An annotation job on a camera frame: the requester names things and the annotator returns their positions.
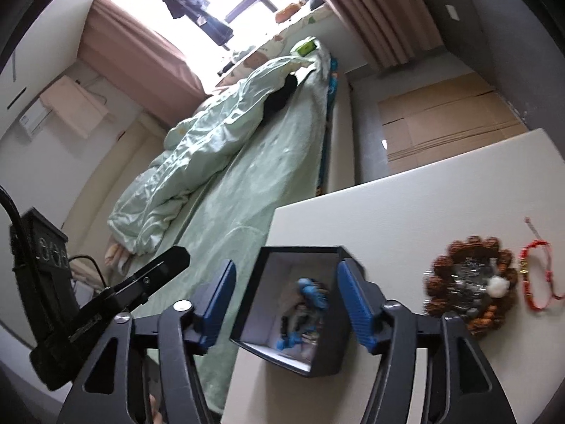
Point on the orange plush toy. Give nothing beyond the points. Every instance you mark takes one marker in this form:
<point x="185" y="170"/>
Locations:
<point x="288" y="11"/>

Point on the white air conditioner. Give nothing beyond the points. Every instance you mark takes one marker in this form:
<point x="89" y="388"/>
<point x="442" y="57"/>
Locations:
<point x="33" y="119"/>

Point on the bed with green sheet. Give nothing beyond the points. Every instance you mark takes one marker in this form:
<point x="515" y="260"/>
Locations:
<point x="260" y="194"/>

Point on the green box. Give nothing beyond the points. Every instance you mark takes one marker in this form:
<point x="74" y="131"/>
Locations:
<point x="305" y="47"/>

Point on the hanging dark clothes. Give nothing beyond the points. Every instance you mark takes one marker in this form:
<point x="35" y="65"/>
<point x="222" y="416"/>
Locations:
<point x="194" y="2"/>

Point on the grey bed base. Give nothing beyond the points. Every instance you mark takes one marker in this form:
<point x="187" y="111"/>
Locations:
<point x="357" y="141"/>

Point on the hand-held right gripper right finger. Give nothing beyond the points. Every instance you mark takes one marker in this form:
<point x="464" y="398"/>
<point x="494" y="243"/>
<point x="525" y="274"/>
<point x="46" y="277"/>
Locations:
<point x="356" y="307"/>

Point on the white wall switch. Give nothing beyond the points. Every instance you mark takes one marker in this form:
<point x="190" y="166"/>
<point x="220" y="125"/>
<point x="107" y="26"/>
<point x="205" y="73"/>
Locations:
<point x="452" y="12"/>

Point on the light green duvet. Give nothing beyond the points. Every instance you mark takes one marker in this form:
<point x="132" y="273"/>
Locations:
<point x="212" y="141"/>

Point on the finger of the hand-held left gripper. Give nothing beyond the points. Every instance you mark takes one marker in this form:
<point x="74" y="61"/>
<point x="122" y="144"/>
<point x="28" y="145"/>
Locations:
<point x="154" y="271"/>

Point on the beige cloth cover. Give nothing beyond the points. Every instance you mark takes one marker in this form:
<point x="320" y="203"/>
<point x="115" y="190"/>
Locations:
<point x="75" y="106"/>

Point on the white fluffy ball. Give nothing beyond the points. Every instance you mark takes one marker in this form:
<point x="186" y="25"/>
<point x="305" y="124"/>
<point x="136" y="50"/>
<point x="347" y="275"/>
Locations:
<point x="498" y="286"/>

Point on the pink curtain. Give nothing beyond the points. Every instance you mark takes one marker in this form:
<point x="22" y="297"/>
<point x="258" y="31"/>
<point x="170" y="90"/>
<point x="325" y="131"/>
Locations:
<point x="137" y="70"/>
<point x="375" y="9"/>

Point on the black jewelry box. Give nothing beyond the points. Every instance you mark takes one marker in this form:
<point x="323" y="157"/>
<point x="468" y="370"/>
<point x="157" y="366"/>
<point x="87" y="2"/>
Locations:
<point x="287" y="313"/>

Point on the black cloth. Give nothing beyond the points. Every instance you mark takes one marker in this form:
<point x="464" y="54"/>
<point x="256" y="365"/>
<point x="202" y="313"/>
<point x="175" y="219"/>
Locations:
<point x="278" y="97"/>

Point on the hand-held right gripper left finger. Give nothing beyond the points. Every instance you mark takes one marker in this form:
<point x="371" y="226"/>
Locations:
<point x="215" y="307"/>

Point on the flat brown cardboard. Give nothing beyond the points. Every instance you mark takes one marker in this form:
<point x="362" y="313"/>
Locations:
<point x="446" y="115"/>

